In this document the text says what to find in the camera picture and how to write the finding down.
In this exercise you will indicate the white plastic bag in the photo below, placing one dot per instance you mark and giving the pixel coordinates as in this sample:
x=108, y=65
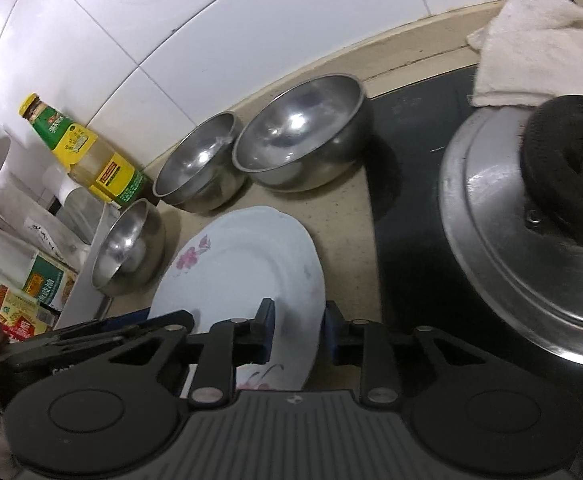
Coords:
x=68, y=237

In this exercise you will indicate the steel bowl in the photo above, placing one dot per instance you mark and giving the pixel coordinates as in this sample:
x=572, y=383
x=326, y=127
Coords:
x=199, y=175
x=131, y=252
x=307, y=136

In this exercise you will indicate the white floral plate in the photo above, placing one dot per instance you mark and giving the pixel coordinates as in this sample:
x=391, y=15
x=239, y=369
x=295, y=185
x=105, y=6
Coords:
x=238, y=260

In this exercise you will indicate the white plastic container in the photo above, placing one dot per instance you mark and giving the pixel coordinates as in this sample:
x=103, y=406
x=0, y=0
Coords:
x=85, y=303

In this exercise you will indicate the red yellow packet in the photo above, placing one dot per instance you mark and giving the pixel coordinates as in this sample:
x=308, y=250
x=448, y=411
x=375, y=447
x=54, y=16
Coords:
x=22, y=317

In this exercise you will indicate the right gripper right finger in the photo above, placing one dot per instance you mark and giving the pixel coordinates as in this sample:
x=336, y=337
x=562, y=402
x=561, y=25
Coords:
x=344, y=340

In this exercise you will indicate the yellow green oil bottle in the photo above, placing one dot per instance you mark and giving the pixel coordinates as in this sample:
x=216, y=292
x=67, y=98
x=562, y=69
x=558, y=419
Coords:
x=89, y=159

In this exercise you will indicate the white dish cloth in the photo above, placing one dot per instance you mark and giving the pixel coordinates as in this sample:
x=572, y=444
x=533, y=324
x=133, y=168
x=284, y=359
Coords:
x=531, y=52

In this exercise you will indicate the steel pot lid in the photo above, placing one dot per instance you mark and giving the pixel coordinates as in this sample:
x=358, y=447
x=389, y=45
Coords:
x=527, y=272

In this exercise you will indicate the green label can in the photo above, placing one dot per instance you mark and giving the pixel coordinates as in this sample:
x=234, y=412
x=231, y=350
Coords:
x=50, y=282

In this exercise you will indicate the black glass stove top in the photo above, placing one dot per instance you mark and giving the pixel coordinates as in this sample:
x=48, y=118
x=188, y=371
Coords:
x=420, y=281

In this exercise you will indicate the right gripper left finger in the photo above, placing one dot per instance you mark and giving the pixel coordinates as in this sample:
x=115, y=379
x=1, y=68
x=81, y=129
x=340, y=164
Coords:
x=254, y=337

